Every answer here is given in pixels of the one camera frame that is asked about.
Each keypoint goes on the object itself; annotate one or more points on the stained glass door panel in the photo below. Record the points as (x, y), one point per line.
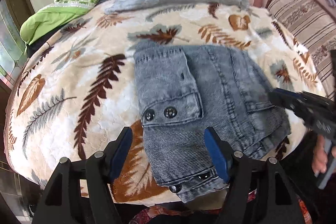
(8, 37)

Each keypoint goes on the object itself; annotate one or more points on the striped floral cushion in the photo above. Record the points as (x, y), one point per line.
(296, 14)

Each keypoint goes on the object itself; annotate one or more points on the leaf print blanket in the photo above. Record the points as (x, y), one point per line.
(78, 77)

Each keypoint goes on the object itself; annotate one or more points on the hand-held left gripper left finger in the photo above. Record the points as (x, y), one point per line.
(119, 153)

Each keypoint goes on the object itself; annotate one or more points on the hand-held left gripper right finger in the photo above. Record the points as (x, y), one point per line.
(216, 155)

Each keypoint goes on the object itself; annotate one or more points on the dark cloth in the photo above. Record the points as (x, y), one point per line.
(36, 47)

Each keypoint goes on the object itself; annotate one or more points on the person's right hand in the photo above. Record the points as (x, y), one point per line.
(319, 155)

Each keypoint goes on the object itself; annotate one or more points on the red patterned clothing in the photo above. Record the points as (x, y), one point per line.
(157, 216)

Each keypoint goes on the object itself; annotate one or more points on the grey denim pants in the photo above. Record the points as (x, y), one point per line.
(170, 82)

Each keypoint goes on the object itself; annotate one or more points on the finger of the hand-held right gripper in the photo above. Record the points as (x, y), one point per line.
(284, 98)

